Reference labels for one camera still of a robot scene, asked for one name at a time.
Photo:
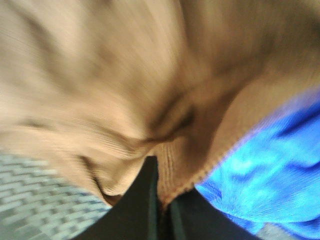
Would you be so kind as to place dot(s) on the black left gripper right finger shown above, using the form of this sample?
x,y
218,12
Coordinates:
x,y
191,217

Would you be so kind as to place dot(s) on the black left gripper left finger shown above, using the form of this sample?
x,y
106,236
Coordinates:
x,y
135,216

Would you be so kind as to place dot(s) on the brown towel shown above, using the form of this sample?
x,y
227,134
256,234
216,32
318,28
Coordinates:
x,y
94,86

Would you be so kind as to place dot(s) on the blue towel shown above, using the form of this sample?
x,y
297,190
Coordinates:
x,y
272,175

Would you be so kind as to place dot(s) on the grey perforated plastic basket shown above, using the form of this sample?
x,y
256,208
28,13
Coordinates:
x,y
36,204

